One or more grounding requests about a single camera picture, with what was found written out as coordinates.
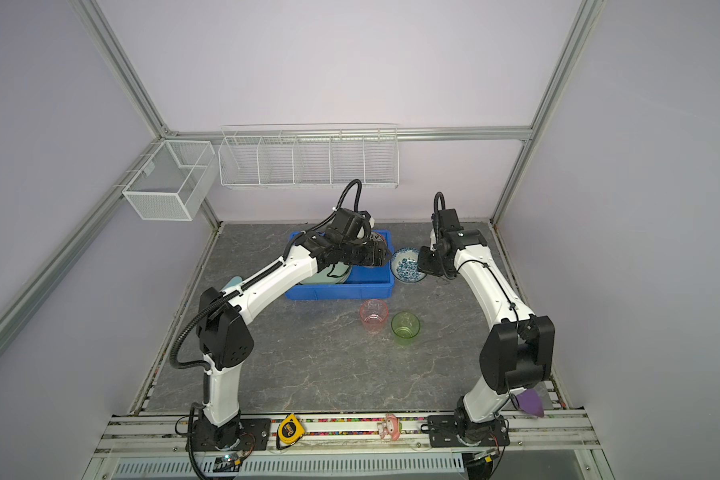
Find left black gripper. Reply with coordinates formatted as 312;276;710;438
341;240;393;267

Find dark rimmed bottom bowl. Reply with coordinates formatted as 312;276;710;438
390;247;427;283

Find light green flower plate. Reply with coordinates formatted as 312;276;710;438
300;268;351;285

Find pink transparent cup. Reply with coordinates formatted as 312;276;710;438
359;299;389;334

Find green transparent cup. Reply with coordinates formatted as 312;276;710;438
390;311;421;346

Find blue white patterned bowl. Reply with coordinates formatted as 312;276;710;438
371;231;390;257

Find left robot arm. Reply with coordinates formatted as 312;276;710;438
168;179;391;450

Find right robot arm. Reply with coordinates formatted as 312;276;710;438
418;192;555;446

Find blue plastic bin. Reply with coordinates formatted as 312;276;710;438
285;262;395;301

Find teal spatula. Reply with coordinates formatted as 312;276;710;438
223;276;243;290

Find purple pink spatula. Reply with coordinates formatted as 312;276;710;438
512;389;545;418

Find pink toy figure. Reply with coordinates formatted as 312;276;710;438
377;413;401;441

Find yellow tape measure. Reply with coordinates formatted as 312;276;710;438
276;413;306;450

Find white vent grille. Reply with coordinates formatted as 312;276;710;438
110;453;466;479

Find white mesh box basket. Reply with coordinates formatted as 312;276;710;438
123;140;218;222

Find white wire shelf basket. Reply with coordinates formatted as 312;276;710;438
217;123;400;189

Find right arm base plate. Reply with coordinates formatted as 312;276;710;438
422;414;510;448

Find aluminium front rail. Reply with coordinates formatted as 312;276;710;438
93;410;602;458

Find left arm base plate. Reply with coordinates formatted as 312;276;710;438
187;417;272;452

